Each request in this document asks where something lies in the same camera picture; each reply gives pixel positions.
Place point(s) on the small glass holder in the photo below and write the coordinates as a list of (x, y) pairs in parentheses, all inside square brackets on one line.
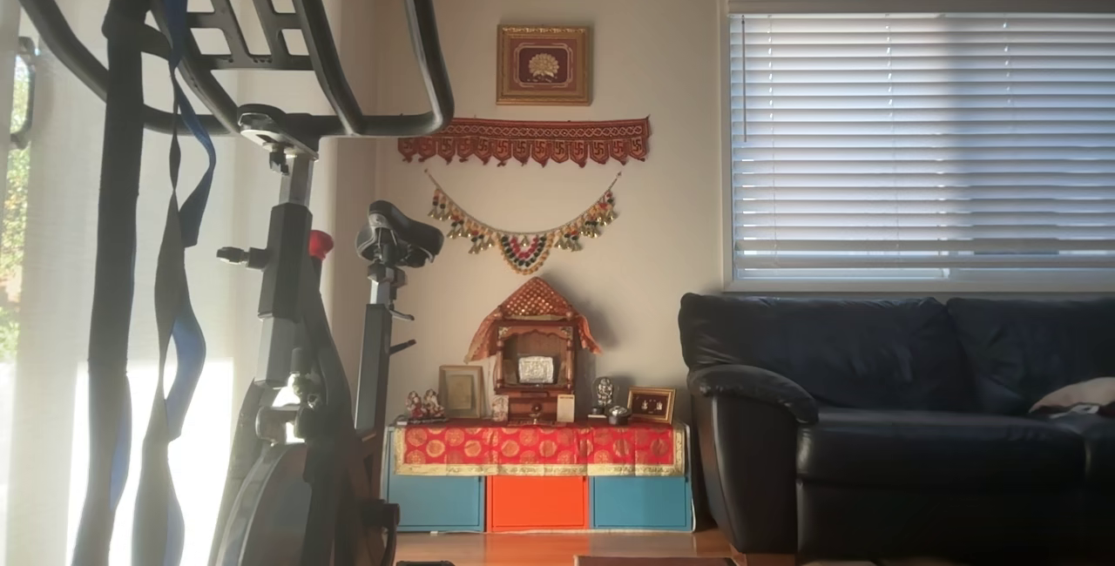
[(500, 410)]

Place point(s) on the white cushion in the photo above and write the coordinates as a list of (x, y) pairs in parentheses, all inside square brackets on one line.
[(1080, 394)]

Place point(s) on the dark floor rug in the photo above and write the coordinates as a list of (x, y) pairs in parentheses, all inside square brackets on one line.
[(653, 561)]

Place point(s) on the red embroidered wall hanging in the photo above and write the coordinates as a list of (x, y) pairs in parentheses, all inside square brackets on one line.
[(523, 141)]

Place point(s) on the pale standing picture frame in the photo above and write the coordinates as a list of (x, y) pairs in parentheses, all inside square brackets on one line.
[(461, 392)]

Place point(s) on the small white card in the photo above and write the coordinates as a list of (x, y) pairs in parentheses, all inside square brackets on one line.
[(565, 408)]

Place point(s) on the wooden shrine with red canopy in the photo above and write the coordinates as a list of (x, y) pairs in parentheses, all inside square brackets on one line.
[(533, 348)]

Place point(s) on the white sheer curtain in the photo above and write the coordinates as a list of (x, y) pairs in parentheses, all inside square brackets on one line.
[(57, 244)]

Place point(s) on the white window blind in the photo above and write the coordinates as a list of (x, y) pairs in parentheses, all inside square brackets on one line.
[(923, 139)]

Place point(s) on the black exercise bike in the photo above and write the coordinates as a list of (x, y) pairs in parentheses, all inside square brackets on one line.
[(287, 270)]

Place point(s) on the beaded garland wall hanging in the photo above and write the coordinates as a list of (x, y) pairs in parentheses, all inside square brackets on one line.
[(523, 251)]

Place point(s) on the black leather sofa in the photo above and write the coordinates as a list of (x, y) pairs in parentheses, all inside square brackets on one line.
[(871, 427)]

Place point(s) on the small dark round bowl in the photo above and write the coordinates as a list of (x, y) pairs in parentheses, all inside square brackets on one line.
[(618, 415)]

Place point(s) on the small colourful figurines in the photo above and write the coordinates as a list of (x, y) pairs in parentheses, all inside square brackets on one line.
[(425, 407)]

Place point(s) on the gold framed wall picture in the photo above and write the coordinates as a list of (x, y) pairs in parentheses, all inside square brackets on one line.
[(543, 65)]

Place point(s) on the silver idol statue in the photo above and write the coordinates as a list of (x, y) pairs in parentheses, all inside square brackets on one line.
[(603, 392)]

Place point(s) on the red and gold cloth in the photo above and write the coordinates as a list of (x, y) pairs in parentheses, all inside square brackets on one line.
[(536, 447)]

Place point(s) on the blue and orange cabinet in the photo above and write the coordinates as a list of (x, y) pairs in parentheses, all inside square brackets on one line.
[(537, 503)]

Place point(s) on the small gold framed picture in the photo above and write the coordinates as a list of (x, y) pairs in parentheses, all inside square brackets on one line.
[(651, 405)]

